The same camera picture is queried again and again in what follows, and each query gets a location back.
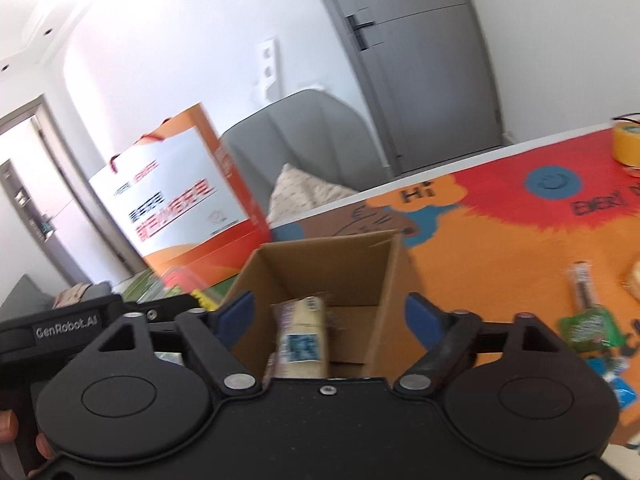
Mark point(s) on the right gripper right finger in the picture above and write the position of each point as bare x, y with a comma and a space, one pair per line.
513, 390

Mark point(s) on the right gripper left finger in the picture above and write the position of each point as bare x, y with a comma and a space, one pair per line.
118, 402

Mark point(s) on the blue snack packet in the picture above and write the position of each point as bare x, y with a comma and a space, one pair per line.
611, 371

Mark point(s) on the green snack packet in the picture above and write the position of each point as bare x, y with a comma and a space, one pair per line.
591, 330

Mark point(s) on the long white bread packet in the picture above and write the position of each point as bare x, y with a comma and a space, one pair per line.
302, 343

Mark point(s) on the grey sofa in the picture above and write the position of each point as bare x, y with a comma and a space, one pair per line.
27, 298

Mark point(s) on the clear plastic clamshell container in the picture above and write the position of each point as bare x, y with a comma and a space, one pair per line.
148, 286

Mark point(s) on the colourful cartoon table mat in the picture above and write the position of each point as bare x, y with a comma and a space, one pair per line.
506, 229

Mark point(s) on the brown cardboard box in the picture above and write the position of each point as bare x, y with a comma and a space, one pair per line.
364, 279

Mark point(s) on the white orange paper bag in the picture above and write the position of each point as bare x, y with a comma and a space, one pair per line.
180, 201

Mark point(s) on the dotted cushion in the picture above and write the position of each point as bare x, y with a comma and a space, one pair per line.
296, 192

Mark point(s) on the yellow tape roll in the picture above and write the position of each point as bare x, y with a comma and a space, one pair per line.
626, 143

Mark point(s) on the grey chair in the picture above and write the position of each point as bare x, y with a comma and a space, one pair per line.
311, 131

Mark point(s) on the grey door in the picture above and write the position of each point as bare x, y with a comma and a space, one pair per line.
426, 78

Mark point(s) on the black door handle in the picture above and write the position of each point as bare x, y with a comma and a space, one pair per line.
356, 27

